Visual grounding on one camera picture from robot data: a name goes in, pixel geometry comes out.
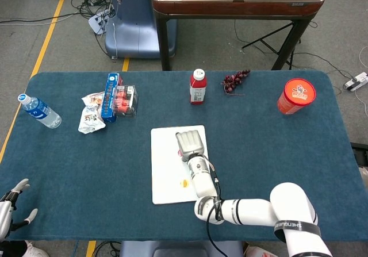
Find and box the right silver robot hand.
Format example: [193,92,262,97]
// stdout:
[175,129,208,162]

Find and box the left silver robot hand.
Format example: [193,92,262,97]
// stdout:
[0,178,39,242]

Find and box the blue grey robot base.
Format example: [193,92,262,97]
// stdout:
[119,240,244,257]

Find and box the white rectangular board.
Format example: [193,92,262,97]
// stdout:
[150,125,214,205]

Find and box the black trouser leg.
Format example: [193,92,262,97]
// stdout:
[0,241,27,257]

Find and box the white sneaker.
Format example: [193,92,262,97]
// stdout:
[24,240,49,257]

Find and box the red juice bottle white cap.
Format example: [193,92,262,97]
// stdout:
[189,68,208,105]

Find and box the dark red grape bunch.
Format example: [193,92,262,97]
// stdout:
[220,69,251,97]

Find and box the clear box with red items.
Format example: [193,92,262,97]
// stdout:
[113,85,139,118]

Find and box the blue cardboard box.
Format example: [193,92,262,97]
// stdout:
[100,72,124,123]

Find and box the blue felt table cover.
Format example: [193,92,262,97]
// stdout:
[0,70,368,242]

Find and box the crumpled white snack bag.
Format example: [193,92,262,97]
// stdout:
[78,91,106,135]

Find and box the clear water bottle blue label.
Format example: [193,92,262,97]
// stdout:
[17,93,62,129]

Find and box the orange cylindrical canister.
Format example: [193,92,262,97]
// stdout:
[277,78,317,116]

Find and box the brown mahjong table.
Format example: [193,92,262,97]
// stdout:
[151,0,325,71]

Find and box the white power strip with plugs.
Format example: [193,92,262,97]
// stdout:
[87,8,116,35]

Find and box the black device beside table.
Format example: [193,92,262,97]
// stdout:
[350,142,368,168]

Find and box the white power strip black plug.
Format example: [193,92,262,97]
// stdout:
[344,72,368,91]

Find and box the black cable along right arm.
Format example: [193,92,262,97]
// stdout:
[204,155,227,257]

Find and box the blue grey machine pedestal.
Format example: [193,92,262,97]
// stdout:
[104,0,178,59]

